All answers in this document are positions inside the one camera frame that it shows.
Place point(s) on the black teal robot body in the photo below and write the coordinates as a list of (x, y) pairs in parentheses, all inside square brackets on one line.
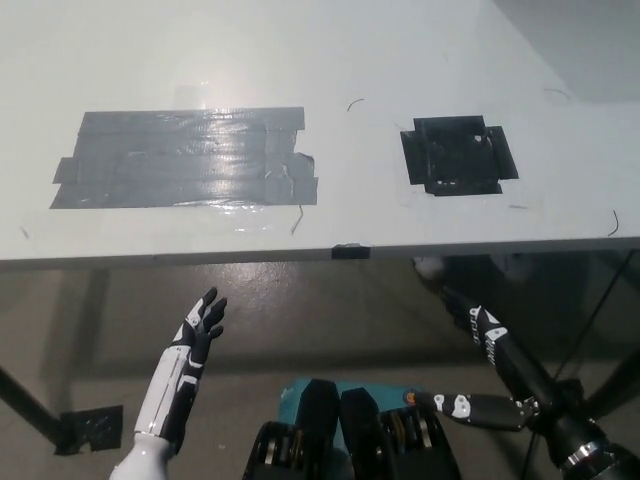
[(360, 445)]

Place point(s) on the grey duct tape patch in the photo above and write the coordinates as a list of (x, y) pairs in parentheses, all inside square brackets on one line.
[(175, 160)]

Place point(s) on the black table leg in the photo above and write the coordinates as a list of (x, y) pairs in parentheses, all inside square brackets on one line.
[(25, 400), (615, 377)]

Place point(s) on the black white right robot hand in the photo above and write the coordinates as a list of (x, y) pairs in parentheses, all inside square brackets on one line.
[(520, 380)]

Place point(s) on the black square tape patch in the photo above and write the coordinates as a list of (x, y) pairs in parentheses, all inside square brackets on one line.
[(457, 155)]

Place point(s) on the white shoe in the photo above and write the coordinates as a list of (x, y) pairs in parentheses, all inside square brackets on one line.
[(429, 266)]

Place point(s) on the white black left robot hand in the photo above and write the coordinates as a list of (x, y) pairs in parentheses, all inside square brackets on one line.
[(160, 400)]

